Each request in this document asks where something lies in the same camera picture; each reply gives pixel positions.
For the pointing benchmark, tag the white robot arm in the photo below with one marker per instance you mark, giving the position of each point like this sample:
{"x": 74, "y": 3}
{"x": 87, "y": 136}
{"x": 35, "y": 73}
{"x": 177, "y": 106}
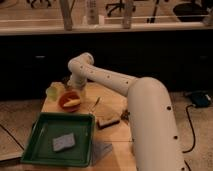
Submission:
{"x": 154, "y": 132}

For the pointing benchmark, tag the grey cloth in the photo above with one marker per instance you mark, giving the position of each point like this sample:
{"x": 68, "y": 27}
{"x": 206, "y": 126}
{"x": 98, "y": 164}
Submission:
{"x": 99, "y": 150}

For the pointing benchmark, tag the red bowl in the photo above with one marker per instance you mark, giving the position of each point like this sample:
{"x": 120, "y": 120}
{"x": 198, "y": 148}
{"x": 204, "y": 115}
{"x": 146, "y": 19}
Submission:
{"x": 67, "y": 96}

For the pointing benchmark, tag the brown scrub brush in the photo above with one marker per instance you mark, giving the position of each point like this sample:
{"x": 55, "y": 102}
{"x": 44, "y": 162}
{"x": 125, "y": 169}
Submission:
{"x": 107, "y": 121}

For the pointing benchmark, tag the yellow banana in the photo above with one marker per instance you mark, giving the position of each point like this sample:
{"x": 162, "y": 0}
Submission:
{"x": 72, "y": 103}

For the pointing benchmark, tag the green plastic tray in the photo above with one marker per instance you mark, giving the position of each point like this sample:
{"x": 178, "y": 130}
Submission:
{"x": 39, "y": 150}

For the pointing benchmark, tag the black device on floor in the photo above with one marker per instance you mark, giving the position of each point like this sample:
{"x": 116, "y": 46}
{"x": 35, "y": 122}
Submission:
{"x": 199, "y": 99}

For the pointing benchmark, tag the grey sponge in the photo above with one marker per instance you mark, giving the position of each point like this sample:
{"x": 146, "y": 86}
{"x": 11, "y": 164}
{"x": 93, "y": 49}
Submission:
{"x": 63, "y": 142}

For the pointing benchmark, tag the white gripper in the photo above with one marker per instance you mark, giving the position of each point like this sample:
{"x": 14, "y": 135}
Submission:
{"x": 79, "y": 85}

